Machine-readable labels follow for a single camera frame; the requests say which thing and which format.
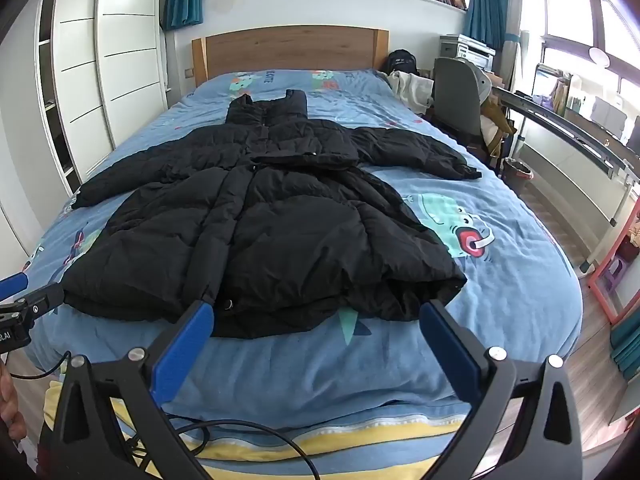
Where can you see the grey chair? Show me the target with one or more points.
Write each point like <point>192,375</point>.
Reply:
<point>457,100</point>

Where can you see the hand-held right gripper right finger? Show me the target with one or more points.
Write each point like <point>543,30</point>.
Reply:
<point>450,350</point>

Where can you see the black puffer coat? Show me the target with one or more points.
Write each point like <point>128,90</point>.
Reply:
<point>280,220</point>

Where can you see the grey desk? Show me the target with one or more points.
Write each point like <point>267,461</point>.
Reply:
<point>600,132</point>

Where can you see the round white lamp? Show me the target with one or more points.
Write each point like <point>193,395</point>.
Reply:
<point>597,55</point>

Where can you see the pink stool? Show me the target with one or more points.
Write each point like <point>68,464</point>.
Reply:
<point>602,270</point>

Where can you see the bed with blue printed duvet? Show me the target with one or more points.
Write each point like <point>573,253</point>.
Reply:
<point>500,310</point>

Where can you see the waste bin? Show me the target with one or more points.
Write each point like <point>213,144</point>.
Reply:
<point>517,172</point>

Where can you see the brown cloth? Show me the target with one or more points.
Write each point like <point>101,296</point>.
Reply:
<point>495,120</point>

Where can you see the white printer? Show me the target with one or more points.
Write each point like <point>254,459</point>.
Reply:
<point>470,52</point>

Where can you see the wooden headboard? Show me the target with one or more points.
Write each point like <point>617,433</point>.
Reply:
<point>290,50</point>

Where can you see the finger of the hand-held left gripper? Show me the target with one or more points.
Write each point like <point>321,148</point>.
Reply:
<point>12,286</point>

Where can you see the white cloth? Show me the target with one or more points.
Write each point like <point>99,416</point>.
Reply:
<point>412,90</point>

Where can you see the person's left hand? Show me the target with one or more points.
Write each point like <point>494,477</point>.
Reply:
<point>10,410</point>

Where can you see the black backpack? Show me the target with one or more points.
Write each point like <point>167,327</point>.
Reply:
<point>400,62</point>

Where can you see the teal folded cloth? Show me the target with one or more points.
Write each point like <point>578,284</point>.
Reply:
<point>625,340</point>

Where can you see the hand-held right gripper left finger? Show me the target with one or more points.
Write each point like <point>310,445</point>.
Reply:
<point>182,355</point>

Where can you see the white wardrobe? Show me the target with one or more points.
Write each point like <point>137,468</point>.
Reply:
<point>130,60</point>

